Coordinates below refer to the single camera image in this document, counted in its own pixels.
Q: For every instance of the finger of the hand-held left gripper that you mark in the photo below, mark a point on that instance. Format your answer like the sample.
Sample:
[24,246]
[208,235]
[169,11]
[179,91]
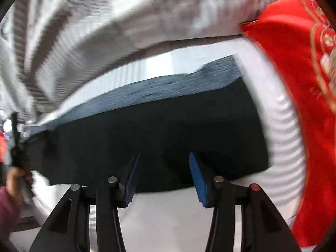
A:
[14,128]

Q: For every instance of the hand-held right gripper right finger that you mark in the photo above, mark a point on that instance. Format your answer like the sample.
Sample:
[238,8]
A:
[198,183]

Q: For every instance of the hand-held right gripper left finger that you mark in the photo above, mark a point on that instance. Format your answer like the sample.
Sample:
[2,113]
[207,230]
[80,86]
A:
[131,183]

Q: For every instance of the black pants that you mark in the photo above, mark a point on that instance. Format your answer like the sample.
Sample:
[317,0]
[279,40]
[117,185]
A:
[157,126]

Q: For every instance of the person's left forearm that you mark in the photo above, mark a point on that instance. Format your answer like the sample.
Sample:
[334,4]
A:
[6,212]

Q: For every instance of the person's left hand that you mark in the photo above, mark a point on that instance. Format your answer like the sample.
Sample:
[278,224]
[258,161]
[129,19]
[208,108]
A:
[14,186]

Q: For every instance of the white striped bed sheet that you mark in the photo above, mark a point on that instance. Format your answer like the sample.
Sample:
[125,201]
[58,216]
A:
[283,136]

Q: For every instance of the grey striped duvet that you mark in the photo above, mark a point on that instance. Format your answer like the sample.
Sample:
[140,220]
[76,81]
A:
[105,18]

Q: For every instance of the red embroidered pillow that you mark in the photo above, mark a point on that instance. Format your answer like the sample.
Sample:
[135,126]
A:
[288,57]

